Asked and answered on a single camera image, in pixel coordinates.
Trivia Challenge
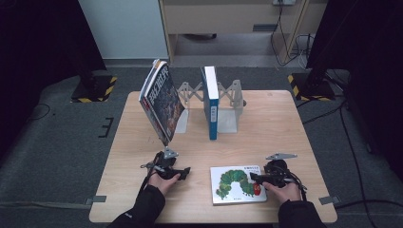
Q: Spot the grey metal table bracket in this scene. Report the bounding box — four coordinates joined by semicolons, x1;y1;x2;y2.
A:
317;195;342;206
84;195;107;206

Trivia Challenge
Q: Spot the white caterpillar picture book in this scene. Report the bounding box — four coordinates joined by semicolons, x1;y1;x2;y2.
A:
209;164;268;206

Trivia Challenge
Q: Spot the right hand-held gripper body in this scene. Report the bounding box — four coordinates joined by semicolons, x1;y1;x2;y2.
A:
263;153;298;188

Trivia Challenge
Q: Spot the black curtain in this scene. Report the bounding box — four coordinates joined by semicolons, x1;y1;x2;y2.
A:
305;0;403;175
0;0;107;167

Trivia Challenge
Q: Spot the left hand-held gripper cable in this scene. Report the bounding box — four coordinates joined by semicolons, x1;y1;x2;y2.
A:
138;161;158;199

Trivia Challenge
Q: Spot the dark cover magazine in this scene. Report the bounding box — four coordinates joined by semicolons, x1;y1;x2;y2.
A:
144;61;187;147

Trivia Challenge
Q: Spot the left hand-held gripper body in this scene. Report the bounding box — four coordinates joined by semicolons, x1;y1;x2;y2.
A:
151;146;183;181

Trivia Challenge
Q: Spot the orange-cornered magazine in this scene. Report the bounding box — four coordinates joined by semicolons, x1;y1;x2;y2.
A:
142;58;166;145

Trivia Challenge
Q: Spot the hand-held gripper cable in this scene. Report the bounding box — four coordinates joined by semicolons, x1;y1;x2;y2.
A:
293;175;309;202
138;161;158;199

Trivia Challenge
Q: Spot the person's right hand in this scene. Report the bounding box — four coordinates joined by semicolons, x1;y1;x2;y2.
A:
261;181;302;204

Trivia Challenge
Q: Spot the yellow-black striped stand base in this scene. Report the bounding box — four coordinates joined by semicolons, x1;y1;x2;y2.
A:
70;74;119;105
287;72;337;103

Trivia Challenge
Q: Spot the expandable grey metal book rack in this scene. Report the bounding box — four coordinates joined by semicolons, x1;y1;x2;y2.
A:
175;79;247;135

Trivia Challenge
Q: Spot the person's left hand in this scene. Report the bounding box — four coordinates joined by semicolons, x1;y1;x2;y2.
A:
147;172;182;196

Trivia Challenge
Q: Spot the light wooden desk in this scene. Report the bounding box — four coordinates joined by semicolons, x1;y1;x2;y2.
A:
158;0;329;67

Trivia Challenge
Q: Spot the right hand-held gripper cable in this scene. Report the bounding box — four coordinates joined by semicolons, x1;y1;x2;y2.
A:
293;175;309;202

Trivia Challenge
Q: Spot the thick blue book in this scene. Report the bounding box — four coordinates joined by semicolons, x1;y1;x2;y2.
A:
200;65;221;142

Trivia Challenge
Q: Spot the black power cable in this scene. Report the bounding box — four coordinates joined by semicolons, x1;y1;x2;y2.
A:
270;3;301;67

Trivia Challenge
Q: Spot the white cable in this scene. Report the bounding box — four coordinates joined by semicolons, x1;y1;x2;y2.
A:
293;32;315;70

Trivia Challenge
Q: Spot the black floor cable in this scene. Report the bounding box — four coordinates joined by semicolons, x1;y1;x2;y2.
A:
29;103;51;122
337;103;378;228
297;96;347;125
334;199;403;211

